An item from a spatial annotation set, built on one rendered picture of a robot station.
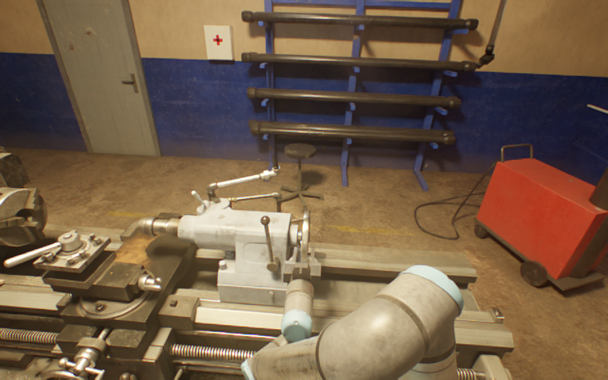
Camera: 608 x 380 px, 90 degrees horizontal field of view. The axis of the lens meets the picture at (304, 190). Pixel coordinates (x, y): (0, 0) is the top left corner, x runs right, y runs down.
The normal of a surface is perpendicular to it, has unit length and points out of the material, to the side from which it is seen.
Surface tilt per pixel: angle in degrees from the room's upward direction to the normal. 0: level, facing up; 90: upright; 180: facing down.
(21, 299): 36
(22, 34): 90
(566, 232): 90
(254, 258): 70
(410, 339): 44
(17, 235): 90
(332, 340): 52
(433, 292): 24
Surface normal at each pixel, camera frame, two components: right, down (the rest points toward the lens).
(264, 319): -0.02, -0.41
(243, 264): -0.05, 0.11
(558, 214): -0.96, 0.11
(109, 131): -0.07, 0.50
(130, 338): 0.03, -0.86
